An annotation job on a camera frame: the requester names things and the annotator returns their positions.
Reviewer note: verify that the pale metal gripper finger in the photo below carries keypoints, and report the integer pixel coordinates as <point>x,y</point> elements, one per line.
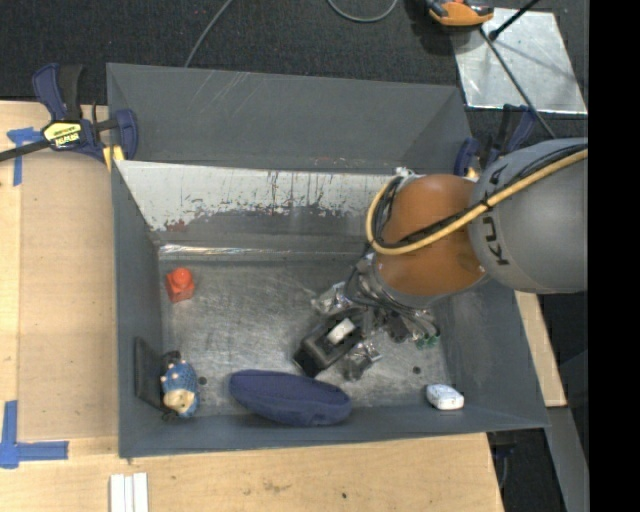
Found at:
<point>371,351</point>
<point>356,369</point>

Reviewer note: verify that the dark blue cloth pouch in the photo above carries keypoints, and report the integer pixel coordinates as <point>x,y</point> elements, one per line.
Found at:
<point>290,397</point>

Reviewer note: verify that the black tape dispenser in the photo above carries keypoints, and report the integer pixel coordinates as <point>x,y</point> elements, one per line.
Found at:
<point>320,354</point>

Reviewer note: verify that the dark flat block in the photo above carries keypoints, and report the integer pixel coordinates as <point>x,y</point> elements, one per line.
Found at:
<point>147,372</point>

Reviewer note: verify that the small white plastic device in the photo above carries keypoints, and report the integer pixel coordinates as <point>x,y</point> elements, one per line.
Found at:
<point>444,397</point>

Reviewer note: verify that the grey metal bin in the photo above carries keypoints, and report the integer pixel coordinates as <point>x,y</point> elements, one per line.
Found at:
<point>270,125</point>

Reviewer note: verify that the red toy brick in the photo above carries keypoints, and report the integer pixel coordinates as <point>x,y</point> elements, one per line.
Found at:
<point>180,286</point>

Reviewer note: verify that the blue toy hedgehog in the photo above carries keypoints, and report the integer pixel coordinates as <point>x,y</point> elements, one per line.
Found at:
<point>181,386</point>

